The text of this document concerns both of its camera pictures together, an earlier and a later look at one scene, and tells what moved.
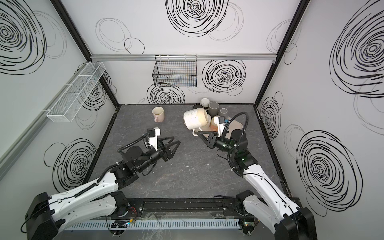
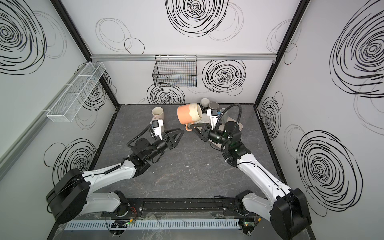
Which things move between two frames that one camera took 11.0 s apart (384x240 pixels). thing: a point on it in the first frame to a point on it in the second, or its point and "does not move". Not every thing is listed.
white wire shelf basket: (65, 107) does not move
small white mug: (205, 102) does not move
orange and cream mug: (214, 122) to (189, 113)
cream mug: (158, 113) does not move
